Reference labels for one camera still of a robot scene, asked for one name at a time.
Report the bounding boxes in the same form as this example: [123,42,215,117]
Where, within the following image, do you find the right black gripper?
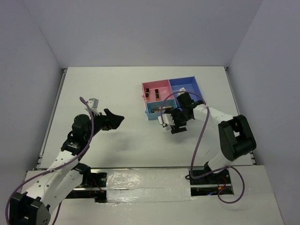
[165,109,192,134]

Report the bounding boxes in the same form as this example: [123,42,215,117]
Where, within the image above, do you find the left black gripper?
[84,108,124,141]

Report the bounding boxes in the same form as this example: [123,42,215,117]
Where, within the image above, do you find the long brown eyeshadow palette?
[151,105,174,113]

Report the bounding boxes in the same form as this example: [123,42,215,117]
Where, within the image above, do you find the white pastel bottle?
[178,88,186,95]

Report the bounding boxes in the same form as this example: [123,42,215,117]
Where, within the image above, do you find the black gold lipstick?
[155,89,160,101]
[144,88,150,102]

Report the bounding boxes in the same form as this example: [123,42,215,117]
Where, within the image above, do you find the white spray bottle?
[162,124,172,131]

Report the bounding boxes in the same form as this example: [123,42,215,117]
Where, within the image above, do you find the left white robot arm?
[5,109,124,225]

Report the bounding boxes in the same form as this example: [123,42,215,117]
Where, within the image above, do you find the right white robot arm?
[158,90,257,183]

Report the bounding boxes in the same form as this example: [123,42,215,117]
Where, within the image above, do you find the pink blue purple organizer tray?
[141,75,207,121]

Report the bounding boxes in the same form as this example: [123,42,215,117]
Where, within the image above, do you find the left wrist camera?
[86,98,100,115]

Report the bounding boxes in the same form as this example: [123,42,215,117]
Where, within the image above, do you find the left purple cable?
[4,96,95,225]

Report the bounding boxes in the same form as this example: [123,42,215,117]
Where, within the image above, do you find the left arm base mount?
[66,172,107,203]

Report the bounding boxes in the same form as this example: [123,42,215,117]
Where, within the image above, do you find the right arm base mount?
[185,170,233,196]

